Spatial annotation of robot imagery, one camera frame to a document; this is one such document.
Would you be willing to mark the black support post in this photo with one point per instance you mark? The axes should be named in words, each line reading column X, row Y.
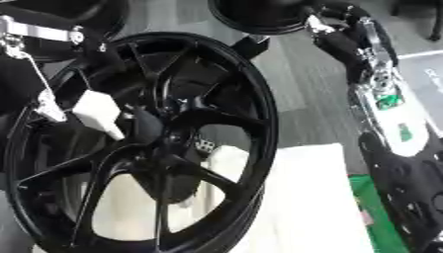
column 249, row 47

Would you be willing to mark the black chair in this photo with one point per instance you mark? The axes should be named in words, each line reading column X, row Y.
column 435, row 19

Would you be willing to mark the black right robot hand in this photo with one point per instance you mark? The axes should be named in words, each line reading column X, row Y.
column 340, row 42

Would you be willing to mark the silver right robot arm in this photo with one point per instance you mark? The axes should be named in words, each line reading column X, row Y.
column 398, row 118

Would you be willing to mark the black spoked wheel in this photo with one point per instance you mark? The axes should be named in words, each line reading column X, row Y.
column 242, row 99

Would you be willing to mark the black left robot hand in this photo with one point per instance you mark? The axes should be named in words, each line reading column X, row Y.
column 98, row 110

